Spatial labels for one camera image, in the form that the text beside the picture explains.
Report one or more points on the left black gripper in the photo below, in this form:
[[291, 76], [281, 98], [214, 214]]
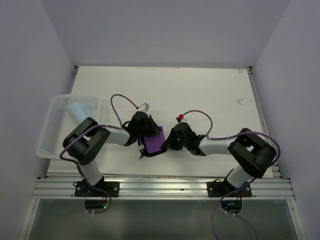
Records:
[[153, 127]]

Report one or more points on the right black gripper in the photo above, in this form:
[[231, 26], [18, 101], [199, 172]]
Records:
[[170, 143]]

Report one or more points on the dark grey towel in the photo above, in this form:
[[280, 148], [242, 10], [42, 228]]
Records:
[[150, 146]]

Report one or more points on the light blue towel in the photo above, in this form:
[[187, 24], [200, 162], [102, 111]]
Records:
[[79, 111]]

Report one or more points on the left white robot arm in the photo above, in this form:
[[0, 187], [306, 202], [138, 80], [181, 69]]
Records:
[[84, 143]]

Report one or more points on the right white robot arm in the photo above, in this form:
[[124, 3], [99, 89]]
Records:
[[254, 152]]

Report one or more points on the white plastic basket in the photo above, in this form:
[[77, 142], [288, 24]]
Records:
[[59, 122]]

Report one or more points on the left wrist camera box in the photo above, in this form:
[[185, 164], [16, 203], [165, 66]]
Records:
[[143, 108]]

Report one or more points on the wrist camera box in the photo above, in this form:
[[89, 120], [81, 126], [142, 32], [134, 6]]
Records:
[[143, 108], [181, 118]]

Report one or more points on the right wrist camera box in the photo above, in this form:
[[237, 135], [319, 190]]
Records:
[[181, 118]]

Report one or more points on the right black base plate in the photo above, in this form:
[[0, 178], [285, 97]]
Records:
[[223, 189]]

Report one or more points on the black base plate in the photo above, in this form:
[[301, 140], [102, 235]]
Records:
[[223, 189], [101, 189]]

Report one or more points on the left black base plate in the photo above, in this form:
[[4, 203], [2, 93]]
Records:
[[101, 189]]

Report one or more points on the aluminium mounting rail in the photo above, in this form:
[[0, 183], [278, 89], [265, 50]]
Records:
[[160, 188]]

